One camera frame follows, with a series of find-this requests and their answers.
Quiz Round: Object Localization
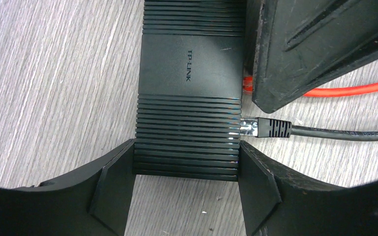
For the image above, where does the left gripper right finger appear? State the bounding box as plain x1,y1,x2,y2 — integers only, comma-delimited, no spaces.
238,141,378,236

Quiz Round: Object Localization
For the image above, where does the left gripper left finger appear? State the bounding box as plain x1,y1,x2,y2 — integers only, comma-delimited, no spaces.
0,139,135,236

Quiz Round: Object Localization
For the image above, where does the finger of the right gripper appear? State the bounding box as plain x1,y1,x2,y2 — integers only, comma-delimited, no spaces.
244,0,378,114

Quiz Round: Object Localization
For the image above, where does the red ethernet cable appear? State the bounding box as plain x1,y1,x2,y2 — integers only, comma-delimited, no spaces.
242,75,378,98

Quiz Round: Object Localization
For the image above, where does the black ribbed network switch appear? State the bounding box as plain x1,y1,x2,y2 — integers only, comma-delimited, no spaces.
133,0,247,181

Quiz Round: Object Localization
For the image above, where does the black ethernet cable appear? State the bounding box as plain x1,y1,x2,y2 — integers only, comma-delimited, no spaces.
239,117,378,142

